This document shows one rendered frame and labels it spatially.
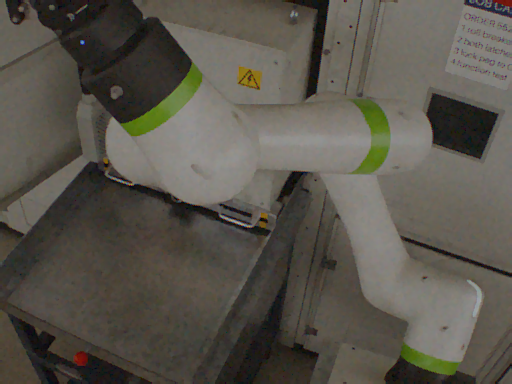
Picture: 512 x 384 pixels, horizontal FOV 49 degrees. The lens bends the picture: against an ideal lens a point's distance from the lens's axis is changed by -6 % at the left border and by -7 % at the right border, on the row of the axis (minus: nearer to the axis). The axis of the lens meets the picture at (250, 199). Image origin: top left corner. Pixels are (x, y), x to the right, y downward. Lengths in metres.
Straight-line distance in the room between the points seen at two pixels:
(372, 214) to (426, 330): 0.25
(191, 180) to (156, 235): 1.01
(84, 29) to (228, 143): 0.17
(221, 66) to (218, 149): 0.77
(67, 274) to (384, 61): 0.92
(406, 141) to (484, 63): 0.45
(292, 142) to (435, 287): 0.52
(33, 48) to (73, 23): 1.04
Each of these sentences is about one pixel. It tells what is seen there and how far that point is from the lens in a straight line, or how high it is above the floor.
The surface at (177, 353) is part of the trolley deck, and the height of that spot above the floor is 0.85.
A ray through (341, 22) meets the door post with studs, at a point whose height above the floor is 1.39.
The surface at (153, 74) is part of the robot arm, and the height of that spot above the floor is 1.74.
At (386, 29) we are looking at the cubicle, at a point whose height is 1.42.
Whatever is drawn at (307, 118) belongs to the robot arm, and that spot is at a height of 1.55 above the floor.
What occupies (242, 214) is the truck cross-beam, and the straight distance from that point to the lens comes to 1.56.
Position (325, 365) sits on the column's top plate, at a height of 0.75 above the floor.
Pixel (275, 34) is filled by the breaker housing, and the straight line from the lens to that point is 1.29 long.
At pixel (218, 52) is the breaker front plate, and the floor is 1.35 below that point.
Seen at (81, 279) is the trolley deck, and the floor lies 0.85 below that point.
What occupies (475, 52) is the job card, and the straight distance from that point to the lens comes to 1.31.
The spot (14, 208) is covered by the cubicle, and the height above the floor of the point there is 0.23.
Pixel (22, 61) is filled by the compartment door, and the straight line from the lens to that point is 1.55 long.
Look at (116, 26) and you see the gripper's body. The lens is 0.52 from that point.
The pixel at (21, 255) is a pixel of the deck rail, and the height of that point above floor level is 0.87.
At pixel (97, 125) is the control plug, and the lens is 1.48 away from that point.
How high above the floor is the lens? 2.04
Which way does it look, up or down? 46 degrees down
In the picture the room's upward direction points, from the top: 4 degrees clockwise
